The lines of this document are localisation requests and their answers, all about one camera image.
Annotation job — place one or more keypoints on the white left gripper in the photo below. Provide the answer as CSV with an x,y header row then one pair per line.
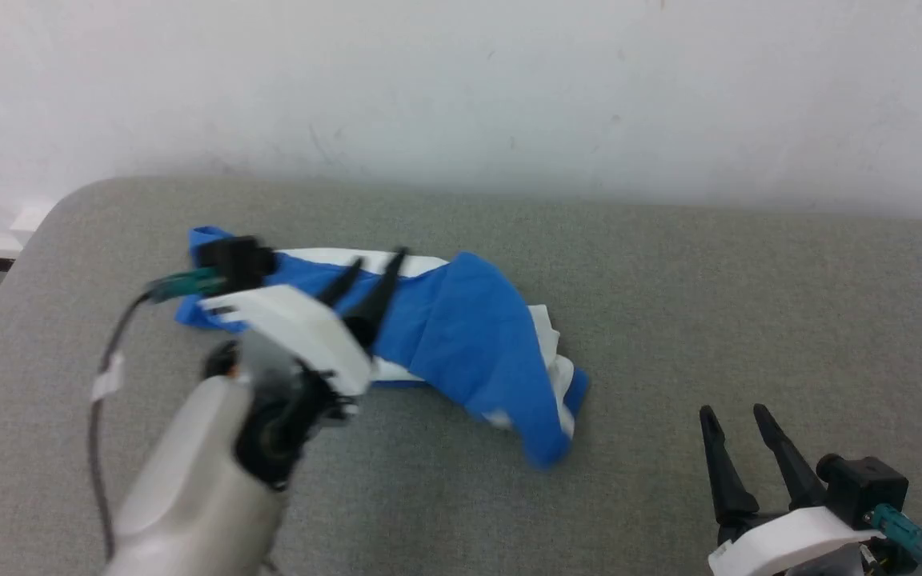
x,y
301,324

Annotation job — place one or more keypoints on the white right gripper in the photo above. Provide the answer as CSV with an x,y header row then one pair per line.
x,y
789,544

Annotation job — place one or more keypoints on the blue and white garment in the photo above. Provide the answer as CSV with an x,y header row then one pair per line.
x,y
461,336

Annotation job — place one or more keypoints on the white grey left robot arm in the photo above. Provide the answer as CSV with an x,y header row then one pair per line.
x,y
189,488

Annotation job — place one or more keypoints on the grey fabric sofa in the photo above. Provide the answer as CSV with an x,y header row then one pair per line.
x,y
669,320

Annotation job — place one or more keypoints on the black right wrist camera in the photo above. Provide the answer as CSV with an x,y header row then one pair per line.
x,y
865,488

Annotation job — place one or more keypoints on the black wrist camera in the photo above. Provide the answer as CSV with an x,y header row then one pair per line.
x,y
865,488
233,260

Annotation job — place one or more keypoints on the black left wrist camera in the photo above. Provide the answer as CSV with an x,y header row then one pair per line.
x,y
233,260

